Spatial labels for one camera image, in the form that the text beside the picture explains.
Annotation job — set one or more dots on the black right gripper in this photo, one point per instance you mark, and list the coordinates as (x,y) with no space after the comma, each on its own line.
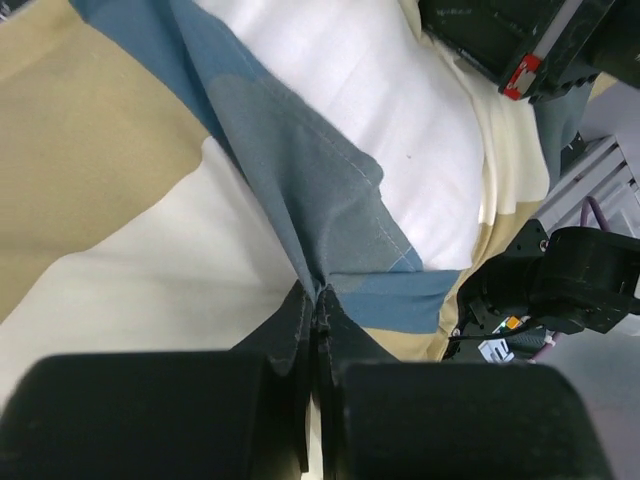
(540,50)

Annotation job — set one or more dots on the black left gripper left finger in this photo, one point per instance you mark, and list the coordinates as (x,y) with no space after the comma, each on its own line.
(240,413)

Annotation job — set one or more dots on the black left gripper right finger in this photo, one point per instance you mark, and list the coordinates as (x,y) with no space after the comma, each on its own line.
(386,419)

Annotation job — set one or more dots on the white pillow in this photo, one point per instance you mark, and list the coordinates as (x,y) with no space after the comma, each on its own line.
(359,65)

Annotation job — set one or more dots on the blue beige patchwork pillowcase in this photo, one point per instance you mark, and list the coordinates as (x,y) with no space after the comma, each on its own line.
(161,189)

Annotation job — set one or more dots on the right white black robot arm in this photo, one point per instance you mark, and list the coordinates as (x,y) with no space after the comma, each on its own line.
(578,278)

